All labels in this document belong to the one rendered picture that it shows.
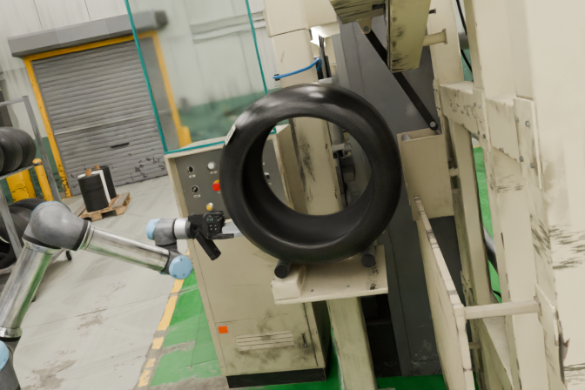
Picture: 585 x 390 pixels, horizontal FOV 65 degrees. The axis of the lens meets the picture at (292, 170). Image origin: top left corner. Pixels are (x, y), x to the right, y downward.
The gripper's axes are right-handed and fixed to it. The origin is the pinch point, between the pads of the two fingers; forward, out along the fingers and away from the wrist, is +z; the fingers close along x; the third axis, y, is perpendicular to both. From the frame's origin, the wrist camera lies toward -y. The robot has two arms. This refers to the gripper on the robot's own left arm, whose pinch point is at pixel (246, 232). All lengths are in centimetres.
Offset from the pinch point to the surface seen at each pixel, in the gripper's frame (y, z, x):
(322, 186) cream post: 8.3, 24.0, 27.0
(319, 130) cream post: 30.3, 24.3, 27.0
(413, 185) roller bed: 9, 58, 20
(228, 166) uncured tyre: 25.8, 0.1, -11.5
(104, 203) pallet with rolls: -125, -378, 493
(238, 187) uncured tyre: 19.2, 2.9, -12.2
